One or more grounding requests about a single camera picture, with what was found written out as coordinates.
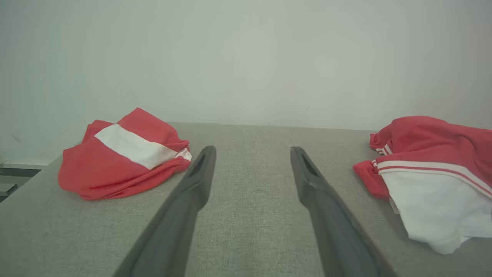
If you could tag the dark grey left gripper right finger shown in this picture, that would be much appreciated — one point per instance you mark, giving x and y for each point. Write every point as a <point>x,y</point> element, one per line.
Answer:
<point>338,238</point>

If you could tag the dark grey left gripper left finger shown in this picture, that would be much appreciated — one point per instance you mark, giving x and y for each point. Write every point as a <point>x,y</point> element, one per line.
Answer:
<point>169,231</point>

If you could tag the red shorts with white stripe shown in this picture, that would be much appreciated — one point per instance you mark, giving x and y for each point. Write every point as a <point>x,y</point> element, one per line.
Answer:
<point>100,169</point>

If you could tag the red and white jersey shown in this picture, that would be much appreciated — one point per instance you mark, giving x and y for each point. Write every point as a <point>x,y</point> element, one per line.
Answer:
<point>434,142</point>

